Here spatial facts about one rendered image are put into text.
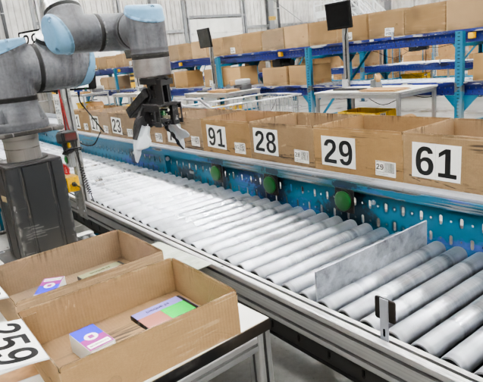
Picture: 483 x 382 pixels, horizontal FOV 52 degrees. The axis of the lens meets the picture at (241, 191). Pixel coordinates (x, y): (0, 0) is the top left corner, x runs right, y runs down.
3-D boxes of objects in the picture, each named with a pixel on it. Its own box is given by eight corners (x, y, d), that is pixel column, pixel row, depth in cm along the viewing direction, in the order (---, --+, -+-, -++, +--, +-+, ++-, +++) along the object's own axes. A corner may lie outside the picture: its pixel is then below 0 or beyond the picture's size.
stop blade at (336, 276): (316, 305, 121) (314, 271, 119) (424, 248, 147) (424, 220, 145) (318, 305, 121) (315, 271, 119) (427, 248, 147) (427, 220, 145)
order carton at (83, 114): (73, 130, 402) (69, 110, 398) (107, 125, 419) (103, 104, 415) (91, 133, 372) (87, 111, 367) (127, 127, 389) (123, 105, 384)
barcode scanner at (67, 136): (67, 154, 212) (61, 130, 211) (59, 155, 222) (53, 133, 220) (82, 151, 216) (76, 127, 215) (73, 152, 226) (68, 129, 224)
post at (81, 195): (77, 215, 239) (40, 23, 216) (87, 212, 242) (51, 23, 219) (86, 220, 230) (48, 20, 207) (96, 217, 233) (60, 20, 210)
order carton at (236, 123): (203, 151, 250) (199, 118, 245) (249, 141, 266) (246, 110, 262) (251, 160, 219) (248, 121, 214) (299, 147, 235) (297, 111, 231)
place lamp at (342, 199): (334, 209, 174) (332, 190, 172) (336, 208, 175) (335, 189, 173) (349, 213, 169) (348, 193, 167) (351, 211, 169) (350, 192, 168)
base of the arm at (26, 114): (-4, 136, 144) (-12, 101, 141) (-23, 132, 158) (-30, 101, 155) (59, 125, 156) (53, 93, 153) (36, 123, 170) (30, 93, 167)
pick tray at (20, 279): (-8, 303, 133) (-16, 269, 131) (123, 258, 156) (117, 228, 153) (23, 343, 111) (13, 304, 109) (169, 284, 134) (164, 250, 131)
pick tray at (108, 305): (24, 353, 108) (14, 311, 105) (177, 291, 129) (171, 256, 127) (67, 420, 85) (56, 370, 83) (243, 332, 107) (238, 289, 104)
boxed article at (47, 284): (36, 311, 125) (32, 295, 124) (47, 293, 135) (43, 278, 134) (59, 308, 126) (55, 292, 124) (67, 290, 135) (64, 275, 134)
